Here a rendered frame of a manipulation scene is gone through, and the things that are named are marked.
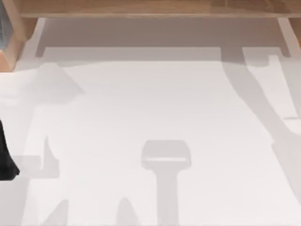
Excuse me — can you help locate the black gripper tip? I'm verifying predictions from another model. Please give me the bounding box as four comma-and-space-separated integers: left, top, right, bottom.
0, 120, 20, 181

